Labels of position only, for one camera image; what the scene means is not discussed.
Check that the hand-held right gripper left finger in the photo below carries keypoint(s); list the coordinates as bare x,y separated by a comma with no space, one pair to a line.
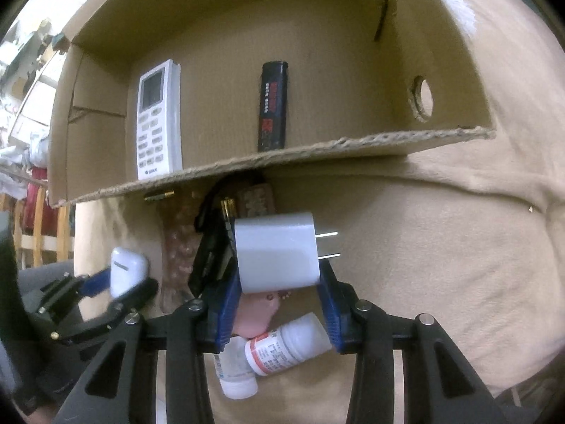
226,313

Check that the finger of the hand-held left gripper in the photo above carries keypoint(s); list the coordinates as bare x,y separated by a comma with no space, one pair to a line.
97,281
141,293

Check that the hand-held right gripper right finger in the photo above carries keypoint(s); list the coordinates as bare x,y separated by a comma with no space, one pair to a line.
333,318

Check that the white earbuds case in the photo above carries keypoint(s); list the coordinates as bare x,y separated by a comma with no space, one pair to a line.
128,269

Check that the white pill bottle red label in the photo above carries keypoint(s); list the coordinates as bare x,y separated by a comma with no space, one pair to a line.
287,344

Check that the black flashlight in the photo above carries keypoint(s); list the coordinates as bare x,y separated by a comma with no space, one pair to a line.
207,260

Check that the translucent pink ribbed sleeve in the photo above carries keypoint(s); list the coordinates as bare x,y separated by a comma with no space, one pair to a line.
178,247

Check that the plain white plastic bottle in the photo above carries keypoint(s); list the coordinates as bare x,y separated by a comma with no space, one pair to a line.
236,380

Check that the white charger plug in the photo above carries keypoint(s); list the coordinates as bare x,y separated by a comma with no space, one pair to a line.
273,251

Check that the gold battery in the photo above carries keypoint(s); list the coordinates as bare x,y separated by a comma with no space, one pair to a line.
227,210
160,196

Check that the brown cardboard box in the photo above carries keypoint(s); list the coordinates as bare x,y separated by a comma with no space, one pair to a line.
220,75

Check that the pink rubber toy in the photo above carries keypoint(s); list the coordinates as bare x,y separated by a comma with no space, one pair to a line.
254,313

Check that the wooden chair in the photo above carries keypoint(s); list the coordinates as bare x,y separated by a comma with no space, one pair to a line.
39,238

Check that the red cloth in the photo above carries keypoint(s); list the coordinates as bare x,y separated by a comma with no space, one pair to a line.
33,198

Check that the brown patterned case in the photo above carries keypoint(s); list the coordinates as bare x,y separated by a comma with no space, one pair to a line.
256,198

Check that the white remote control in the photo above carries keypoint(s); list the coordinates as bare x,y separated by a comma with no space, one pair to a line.
159,132

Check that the black lighter with red label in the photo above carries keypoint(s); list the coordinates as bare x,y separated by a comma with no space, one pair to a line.
273,106

